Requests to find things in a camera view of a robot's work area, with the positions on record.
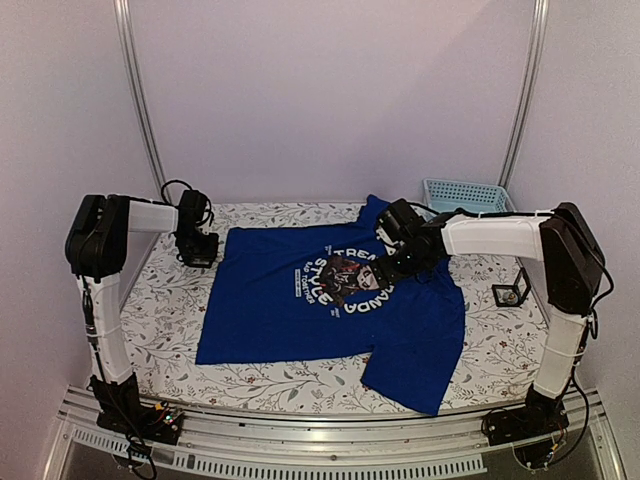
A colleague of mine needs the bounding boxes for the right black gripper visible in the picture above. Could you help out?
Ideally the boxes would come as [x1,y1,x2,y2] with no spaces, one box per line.
[370,244,432,290]

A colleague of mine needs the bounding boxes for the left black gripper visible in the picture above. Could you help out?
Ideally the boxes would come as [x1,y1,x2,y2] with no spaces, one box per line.
[177,228,219,260]

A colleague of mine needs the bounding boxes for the light blue plastic basket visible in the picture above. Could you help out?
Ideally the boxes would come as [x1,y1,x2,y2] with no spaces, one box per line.
[423,178,510,213]

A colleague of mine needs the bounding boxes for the blue printed t-shirt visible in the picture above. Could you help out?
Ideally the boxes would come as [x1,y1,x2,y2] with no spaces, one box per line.
[196,196,465,415]

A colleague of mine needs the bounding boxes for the black brooch box silver brooch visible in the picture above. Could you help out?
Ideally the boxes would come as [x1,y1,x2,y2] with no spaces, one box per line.
[491,267,532,308]

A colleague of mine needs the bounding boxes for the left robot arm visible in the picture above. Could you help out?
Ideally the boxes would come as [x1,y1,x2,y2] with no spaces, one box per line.
[65,187,219,434]

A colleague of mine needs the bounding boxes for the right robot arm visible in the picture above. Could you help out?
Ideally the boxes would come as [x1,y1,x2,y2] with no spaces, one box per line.
[372,199,612,436]

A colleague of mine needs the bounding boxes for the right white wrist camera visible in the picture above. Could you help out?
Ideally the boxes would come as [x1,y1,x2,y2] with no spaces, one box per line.
[374,221,400,249]

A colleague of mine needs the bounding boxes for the left black cable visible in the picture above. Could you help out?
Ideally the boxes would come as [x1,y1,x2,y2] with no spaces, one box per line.
[159,179,216,231]

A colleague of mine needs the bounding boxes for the black cable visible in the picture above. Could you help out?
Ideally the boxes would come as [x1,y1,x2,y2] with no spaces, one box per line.
[587,264,615,341]
[159,179,216,231]

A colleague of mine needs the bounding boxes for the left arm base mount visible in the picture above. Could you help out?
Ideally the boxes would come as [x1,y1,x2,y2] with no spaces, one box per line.
[97,402,184,445]

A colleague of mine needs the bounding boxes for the right aluminium frame post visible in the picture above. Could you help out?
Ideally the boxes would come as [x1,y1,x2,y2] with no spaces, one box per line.
[498,0,550,190]

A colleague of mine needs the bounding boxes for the aluminium frame post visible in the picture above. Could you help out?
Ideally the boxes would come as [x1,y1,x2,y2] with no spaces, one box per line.
[498,0,550,190]
[113,0,167,194]

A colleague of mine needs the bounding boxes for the right black cable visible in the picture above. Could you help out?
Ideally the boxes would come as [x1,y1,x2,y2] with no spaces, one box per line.
[587,264,615,341]

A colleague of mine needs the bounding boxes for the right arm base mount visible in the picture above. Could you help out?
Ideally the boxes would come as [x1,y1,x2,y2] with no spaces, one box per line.
[481,405,569,470]

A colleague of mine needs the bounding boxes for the left aluminium frame post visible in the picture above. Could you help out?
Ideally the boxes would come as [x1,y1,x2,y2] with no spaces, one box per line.
[113,0,167,194]

